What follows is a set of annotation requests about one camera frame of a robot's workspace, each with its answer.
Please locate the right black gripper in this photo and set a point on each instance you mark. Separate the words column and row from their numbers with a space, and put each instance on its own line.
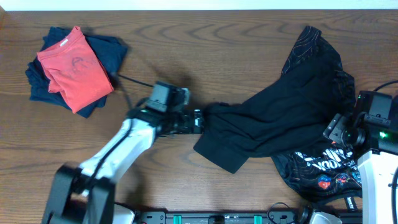
column 336, row 128

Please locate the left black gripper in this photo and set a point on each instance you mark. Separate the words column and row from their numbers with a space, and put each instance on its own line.
column 188, row 117

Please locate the plain black t-shirt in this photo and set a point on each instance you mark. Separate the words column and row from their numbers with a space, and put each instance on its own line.
column 288, row 116

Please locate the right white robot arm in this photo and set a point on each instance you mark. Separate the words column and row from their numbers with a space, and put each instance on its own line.
column 371, row 132

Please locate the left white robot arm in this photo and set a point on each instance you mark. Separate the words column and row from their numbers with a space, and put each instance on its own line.
column 86, row 193

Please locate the black patterned printed shirt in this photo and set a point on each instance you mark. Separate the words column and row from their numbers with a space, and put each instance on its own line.
column 333, row 174

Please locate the navy folded garment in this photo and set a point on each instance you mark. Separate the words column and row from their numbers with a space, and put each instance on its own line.
column 107, row 49

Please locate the red folded t-shirt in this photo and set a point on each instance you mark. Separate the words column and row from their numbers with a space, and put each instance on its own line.
column 75, row 71

